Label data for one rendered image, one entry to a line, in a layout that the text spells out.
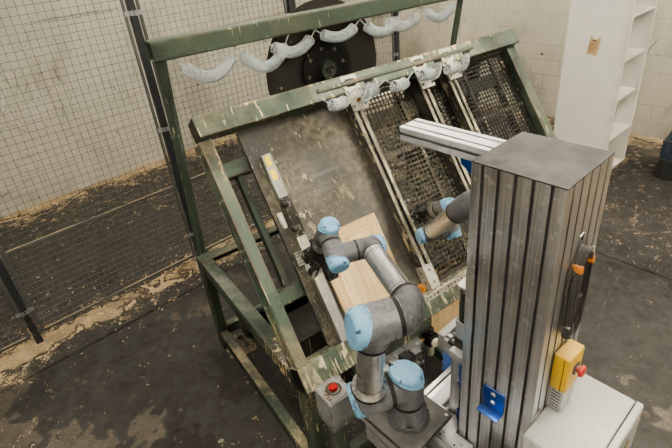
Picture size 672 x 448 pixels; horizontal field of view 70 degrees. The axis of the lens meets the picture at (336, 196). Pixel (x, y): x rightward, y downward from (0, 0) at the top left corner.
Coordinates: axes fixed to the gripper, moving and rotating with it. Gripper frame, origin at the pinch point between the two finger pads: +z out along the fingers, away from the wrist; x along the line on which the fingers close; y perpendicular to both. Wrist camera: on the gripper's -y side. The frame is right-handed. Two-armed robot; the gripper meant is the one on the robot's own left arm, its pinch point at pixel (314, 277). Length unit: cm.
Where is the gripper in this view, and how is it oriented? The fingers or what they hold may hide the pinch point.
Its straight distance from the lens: 197.4
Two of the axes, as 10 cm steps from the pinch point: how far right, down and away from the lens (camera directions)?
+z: -2.3, 6.3, 7.5
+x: -7.6, 3.7, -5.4
